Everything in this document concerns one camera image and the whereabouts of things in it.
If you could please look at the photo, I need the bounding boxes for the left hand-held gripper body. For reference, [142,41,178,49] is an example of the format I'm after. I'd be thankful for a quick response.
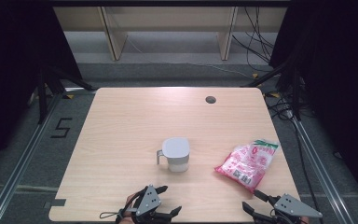
[115,184,172,224]

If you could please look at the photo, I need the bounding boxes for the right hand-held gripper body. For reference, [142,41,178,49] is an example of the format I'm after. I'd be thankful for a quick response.
[254,193,324,224]

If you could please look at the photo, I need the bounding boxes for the pink bag of white granules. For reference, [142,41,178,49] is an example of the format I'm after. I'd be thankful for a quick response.
[213,138,281,194]

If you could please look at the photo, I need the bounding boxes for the glass jar with grey lid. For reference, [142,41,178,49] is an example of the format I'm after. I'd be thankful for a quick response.
[156,136,191,173]

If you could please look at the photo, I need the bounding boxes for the person's left hand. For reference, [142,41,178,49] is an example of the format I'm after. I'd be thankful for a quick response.
[125,191,140,210]

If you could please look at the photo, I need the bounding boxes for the black metal stand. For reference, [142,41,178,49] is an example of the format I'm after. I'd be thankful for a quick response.
[36,65,98,125]
[241,57,304,121]

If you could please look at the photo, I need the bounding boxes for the dark curtain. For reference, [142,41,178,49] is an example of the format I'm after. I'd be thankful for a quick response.
[268,0,358,203]
[0,0,83,175]

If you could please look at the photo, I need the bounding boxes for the wooden shelf unit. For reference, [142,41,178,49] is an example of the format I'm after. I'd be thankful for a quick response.
[53,6,288,62]

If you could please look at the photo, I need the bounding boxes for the thin cord loop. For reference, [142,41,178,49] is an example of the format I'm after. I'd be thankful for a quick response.
[99,210,123,219]

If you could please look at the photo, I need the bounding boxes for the metal floor rail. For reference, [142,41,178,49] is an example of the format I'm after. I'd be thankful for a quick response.
[292,118,355,224]
[0,90,64,224]

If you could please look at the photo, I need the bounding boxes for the dark table corner bracket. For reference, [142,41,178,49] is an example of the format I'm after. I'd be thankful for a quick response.
[43,198,67,209]

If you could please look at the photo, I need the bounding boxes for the black floor cables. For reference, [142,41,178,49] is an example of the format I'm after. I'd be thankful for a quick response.
[231,7,276,64]

